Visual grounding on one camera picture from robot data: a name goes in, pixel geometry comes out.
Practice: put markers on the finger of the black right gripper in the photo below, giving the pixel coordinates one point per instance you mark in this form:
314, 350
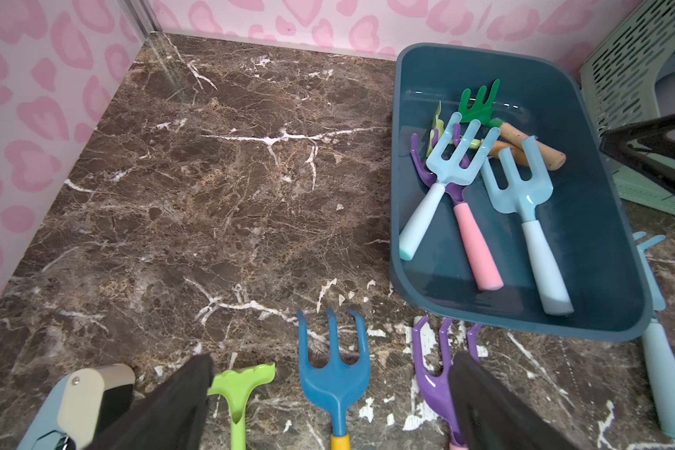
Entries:
635, 146

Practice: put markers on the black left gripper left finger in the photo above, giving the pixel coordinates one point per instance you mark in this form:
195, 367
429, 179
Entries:
171, 417

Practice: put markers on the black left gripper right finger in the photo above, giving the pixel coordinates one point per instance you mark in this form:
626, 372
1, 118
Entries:
491, 417

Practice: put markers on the purple rake pink handle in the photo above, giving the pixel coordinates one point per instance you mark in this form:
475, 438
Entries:
435, 390
484, 269

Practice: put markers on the lime rake wooden handle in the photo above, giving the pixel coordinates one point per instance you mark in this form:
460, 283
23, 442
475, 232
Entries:
236, 387

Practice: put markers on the light blue rake white handle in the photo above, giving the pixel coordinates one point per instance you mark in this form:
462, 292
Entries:
522, 196

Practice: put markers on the blue rake yellow handle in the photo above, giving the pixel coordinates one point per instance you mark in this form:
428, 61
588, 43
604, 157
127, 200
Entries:
337, 386

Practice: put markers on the light blue rake teal handle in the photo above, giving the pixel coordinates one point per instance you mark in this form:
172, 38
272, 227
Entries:
659, 358

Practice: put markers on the teal plastic storage box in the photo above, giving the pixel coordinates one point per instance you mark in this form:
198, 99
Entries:
583, 220

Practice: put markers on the green desktop file organizer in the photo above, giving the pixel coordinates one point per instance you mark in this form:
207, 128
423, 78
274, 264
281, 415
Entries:
630, 78

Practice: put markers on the green rake wooden handle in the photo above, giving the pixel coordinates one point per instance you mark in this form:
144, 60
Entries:
480, 108

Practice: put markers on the light blue rake mint-tip handle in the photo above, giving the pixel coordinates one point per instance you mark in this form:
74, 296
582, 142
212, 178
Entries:
447, 171

